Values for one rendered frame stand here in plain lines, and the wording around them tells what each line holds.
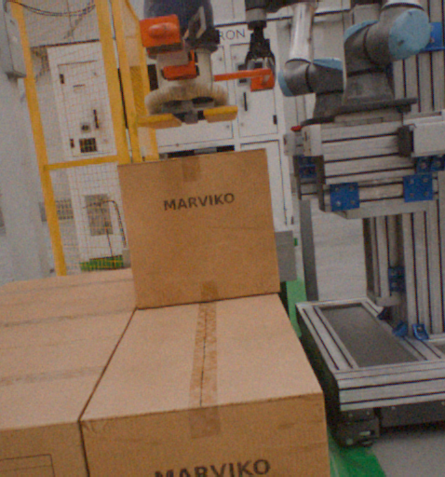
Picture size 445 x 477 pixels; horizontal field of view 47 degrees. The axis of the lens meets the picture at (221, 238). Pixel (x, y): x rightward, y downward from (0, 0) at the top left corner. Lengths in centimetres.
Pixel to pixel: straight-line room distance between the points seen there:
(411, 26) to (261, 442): 113
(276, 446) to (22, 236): 228
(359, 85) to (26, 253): 201
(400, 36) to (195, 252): 79
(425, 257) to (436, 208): 17
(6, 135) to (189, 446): 231
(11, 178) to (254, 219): 182
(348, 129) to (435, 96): 40
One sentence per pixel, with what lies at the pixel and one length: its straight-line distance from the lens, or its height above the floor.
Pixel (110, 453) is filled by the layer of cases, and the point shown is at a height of 48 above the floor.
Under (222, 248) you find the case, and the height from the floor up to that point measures 69.
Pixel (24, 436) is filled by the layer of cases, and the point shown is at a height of 53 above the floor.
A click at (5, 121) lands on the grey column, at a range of 296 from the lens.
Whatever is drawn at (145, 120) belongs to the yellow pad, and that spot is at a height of 106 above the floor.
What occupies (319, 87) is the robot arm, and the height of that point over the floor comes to 116.
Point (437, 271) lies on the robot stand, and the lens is 194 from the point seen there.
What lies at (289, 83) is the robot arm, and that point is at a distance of 218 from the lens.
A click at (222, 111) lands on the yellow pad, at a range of 149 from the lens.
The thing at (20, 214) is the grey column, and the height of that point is 75.
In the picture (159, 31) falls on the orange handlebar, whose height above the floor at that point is 118.
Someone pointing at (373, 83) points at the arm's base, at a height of 109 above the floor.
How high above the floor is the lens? 93
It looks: 9 degrees down
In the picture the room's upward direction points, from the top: 7 degrees counter-clockwise
